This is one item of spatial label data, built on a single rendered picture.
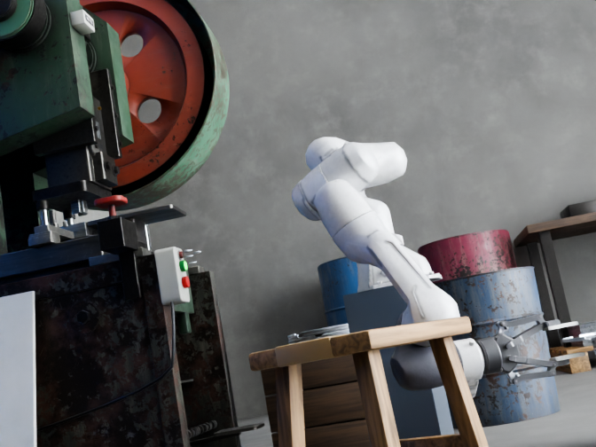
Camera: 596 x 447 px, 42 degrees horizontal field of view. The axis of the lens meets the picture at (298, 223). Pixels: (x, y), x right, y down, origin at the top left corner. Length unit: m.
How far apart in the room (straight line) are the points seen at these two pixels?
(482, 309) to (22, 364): 1.41
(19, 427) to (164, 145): 1.08
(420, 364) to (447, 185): 3.91
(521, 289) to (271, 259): 3.09
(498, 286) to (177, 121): 1.18
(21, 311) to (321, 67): 4.06
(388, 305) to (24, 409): 0.90
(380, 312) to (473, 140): 3.66
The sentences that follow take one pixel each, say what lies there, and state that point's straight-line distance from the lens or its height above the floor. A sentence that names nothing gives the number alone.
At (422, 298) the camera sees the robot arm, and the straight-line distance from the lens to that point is 1.56.
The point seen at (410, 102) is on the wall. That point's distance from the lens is 5.62.
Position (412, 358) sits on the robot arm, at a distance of 1.62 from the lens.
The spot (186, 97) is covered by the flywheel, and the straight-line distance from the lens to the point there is 2.64.
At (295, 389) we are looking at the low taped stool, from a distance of 1.28.
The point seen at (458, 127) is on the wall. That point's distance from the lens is 5.57.
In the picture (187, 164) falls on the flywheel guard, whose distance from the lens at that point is 2.60.
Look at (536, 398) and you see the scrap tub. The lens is 2.65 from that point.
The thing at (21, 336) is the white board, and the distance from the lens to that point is 2.01.
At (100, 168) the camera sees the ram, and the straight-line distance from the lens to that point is 2.25.
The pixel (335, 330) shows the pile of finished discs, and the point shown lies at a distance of 2.40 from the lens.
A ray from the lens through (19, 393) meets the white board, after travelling 1.98.
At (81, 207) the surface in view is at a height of 0.84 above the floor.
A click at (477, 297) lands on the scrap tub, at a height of 0.41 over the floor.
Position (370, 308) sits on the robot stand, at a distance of 1.99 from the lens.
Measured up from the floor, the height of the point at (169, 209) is 0.77.
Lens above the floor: 0.30
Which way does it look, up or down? 10 degrees up
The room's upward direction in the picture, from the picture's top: 10 degrees counter-clockwise
